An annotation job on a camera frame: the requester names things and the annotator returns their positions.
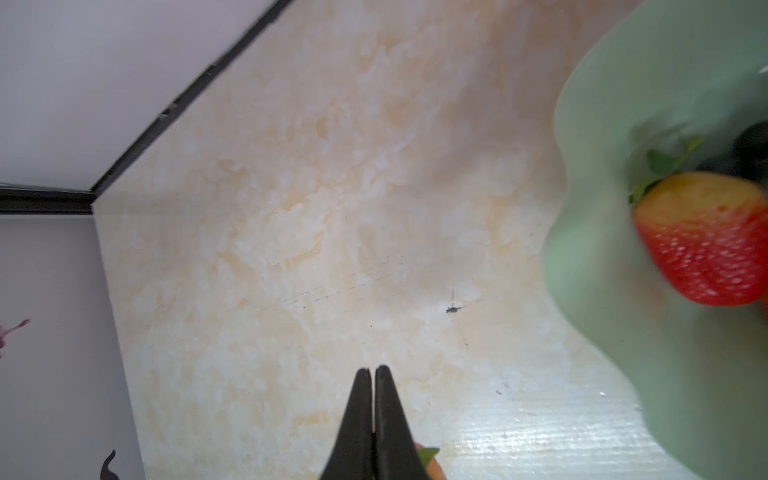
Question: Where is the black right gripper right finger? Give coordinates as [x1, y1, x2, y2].
[374, 365, 429, 480]

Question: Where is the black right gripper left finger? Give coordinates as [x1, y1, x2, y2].
[320, 368, 374, 480]

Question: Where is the red strawberry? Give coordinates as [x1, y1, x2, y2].
[629, 137, 767, 307]
[415, 443, 447, 480]

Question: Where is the dark grape bunch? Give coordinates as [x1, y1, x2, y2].
[696, 120, 767, 183]

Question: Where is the green scalloped fruit bowl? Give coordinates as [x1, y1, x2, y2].
[543, 0, 767, 479]

